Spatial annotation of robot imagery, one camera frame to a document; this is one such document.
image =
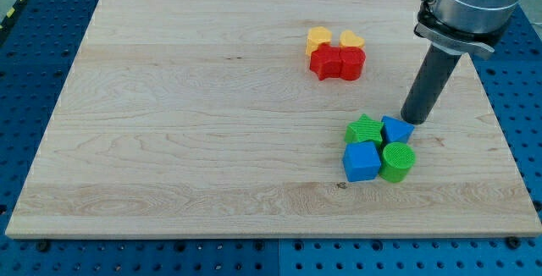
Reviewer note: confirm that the red cylinder block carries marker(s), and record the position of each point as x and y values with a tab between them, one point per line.
352	61

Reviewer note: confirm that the black yellow hazard tape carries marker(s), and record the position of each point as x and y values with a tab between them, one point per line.
13	14

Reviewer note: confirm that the green cylinder block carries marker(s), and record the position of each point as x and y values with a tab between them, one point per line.
397	160

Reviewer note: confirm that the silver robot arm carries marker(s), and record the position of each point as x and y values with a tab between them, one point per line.
465	26

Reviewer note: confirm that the green star block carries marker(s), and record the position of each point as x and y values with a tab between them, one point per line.
364	129

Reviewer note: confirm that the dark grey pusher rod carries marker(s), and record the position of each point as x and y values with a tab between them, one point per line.
430	81

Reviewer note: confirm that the blue cube block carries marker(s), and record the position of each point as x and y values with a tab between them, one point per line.
361	161

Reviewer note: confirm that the light wooden board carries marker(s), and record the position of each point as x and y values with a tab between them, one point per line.
195	119

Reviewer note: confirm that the blue triangle block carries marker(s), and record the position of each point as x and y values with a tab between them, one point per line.
395	130

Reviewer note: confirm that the yellow heart block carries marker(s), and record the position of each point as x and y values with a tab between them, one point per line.
350	39

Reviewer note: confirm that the yellow hexagon block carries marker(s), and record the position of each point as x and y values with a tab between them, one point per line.
316	37

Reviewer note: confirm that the red star block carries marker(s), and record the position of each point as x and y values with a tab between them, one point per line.
325	62

